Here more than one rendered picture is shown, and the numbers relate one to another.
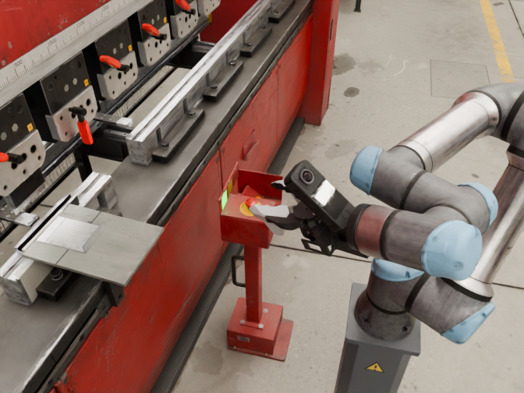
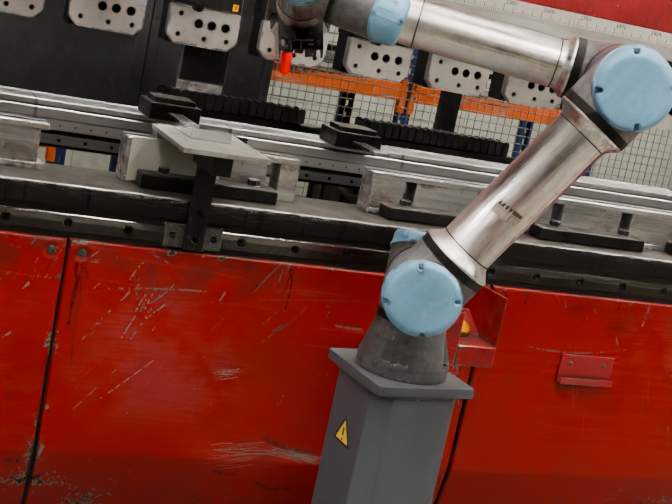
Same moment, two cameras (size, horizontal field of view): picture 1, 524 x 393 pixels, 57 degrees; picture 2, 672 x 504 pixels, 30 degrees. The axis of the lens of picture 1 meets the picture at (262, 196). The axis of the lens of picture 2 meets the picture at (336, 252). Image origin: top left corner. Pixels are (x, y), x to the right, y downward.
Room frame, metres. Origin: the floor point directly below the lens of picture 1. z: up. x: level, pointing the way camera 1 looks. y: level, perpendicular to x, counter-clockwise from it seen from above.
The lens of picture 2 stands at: (-0.71, -1.67, 1.35)
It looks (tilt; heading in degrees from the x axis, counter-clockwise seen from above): 12 degrees down; 48
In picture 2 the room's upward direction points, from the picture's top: 12 degrees clockwise
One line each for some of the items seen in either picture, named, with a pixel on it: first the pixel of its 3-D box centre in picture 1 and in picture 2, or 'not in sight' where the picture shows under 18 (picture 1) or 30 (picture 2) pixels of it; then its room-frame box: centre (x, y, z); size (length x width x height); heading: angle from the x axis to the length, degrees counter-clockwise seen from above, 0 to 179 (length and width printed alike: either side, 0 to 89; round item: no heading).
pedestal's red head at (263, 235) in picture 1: (252, 204); (441, 311); (1.17, 0.03, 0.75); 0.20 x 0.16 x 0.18; 166
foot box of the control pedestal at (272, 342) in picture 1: (261, 327); not in sight; (1.16, 0.00, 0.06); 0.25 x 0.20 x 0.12; 76
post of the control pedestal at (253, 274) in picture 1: (253, 275); not in sight; (1.17, 0.03, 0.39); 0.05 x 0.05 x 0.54; 76
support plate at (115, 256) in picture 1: (95, 242); (209, 143); (0.77, 0.39, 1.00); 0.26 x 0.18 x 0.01; 71
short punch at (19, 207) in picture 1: (23, 185); (202, 69); (0.82, 0.53, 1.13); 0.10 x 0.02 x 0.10; 161
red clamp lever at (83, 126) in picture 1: (81, 125); (287, 50); (0.95, 0.42, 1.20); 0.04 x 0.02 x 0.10; 71
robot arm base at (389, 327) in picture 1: (387, 303); (407, 339); (0.72, -0.31, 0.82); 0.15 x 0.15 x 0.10
